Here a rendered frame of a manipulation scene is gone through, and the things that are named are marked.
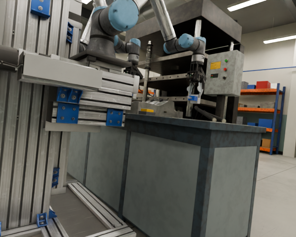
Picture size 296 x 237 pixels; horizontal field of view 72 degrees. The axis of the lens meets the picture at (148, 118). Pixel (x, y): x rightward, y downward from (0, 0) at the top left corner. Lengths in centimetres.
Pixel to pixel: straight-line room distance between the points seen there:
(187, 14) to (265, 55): 640
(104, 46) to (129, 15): 18
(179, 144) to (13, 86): 83
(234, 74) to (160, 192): 126
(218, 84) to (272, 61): 640
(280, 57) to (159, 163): 746
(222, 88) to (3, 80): 168
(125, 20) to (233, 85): 133
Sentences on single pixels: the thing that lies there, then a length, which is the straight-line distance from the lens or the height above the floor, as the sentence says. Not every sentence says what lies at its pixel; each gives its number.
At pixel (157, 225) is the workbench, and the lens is 134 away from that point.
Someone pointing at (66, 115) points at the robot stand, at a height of 76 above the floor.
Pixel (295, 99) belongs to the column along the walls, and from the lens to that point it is 763.
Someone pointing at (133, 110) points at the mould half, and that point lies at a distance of 147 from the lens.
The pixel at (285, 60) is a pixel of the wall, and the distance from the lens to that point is 829.
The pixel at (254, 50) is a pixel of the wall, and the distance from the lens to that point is 875.
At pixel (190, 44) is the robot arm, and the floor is 122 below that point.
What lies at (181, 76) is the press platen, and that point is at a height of 126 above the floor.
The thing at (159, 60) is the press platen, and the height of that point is 150.
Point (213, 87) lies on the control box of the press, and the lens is 209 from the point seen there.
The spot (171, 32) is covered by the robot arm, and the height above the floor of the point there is 131.
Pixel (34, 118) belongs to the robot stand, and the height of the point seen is 73.
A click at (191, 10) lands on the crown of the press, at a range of 235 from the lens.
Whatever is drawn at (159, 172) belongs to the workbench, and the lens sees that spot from 124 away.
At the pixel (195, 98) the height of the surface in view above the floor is 93.
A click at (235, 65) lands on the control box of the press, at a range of 204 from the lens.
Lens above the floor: 79
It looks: 1 degrees down
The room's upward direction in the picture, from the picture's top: 6 degrees clockwise
